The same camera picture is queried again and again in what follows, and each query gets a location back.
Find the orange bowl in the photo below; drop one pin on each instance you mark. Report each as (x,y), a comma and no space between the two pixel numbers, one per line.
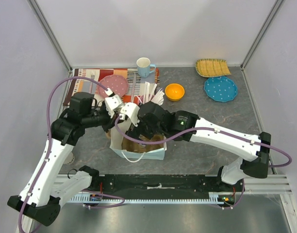
(174,92)

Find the blue polka dot plate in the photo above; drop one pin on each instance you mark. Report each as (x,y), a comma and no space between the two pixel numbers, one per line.
(220,89)

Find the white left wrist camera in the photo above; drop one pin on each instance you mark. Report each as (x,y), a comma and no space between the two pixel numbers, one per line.
(113,102)

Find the light blue mug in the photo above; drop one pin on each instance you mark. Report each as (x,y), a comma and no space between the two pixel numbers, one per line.
(145,67)

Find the brown cardboard cup carrier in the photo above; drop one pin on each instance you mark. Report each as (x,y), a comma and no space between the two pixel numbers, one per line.
(139,148)

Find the pink polka dot plate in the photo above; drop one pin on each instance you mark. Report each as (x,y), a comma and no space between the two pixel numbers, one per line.
(117,83)

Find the grey table knife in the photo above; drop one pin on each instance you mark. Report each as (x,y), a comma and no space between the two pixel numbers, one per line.
(133,87)

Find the grey slotted cable duct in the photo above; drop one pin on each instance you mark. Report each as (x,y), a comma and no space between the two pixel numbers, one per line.
(86,198)

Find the light blue paper bag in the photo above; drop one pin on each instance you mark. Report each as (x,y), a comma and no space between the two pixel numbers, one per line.
(134,152)

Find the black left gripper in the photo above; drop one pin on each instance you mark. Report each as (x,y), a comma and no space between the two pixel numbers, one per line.
(110,122)

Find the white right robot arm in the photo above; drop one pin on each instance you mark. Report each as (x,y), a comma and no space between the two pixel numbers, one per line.
(150,119)

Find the pink straw holder cup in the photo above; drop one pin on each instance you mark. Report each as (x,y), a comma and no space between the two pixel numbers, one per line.
(140,100)

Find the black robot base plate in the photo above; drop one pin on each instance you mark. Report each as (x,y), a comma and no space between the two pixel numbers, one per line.
(161,187)

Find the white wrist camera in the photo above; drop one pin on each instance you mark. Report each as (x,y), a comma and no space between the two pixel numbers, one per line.
(113,102)
(130,111)

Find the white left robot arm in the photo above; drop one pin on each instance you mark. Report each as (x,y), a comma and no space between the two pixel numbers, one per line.
(39,200)

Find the yellow woven tray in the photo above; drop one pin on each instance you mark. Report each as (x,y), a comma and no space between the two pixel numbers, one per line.
(210,68)

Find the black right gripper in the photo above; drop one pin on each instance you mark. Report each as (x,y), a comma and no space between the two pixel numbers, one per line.
(138,131)

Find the colourful striped placemat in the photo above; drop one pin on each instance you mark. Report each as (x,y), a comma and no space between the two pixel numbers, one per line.
(80,85)

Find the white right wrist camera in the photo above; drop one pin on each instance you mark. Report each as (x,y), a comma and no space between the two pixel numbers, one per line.
(130,111)

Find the white wrapped straw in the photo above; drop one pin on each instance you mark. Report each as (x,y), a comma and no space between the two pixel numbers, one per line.
(146,93)
(152,92)
(158,97)

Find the silver fork pink handle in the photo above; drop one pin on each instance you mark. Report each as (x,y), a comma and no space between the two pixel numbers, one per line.
(91,84)

